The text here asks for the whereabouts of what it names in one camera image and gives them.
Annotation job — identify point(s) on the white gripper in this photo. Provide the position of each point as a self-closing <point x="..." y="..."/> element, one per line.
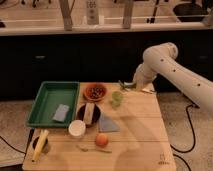
<point x="143" y="76"/>

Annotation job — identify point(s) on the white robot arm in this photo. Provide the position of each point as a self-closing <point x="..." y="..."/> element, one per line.
<point x="160" y="59"/>

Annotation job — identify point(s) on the green plastic cup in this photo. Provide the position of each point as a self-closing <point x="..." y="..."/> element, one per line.
<point x="117" y="98"/>

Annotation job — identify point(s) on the white cup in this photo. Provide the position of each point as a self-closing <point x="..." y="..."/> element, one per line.
<point x="77" y="128"/>

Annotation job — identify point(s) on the orange bowl with beans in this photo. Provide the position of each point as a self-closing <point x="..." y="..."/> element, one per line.
<point x="95" y="92"/>

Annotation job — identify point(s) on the blue triangular cloth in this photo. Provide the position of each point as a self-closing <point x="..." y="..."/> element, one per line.
<point x="106" y="124"/>

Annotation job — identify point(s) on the beige block in bowl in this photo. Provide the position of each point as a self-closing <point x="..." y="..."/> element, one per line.
<point x="88" y="114"/>

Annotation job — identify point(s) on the dark brown bowl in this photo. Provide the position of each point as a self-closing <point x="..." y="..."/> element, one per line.
<point x="96" y="114"/>

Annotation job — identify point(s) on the orange fruit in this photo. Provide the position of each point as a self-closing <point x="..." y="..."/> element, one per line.
<point x="101" y="139"/>

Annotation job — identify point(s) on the black office chair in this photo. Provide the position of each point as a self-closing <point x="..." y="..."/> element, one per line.
<point x="189" y="12"/>

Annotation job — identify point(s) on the blue sponge in tray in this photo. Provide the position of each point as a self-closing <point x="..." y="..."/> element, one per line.
<point x="61" y="113"/>

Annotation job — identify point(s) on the green plastic tray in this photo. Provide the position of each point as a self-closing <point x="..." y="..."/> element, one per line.
<point x="50" y="96"/>

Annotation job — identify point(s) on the wooden spoon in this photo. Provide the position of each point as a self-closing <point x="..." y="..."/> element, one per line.
<point x="94" y="149"/>

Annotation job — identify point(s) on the small black bowl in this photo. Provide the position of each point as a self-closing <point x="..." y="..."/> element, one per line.
<point x="46" y="147"/>

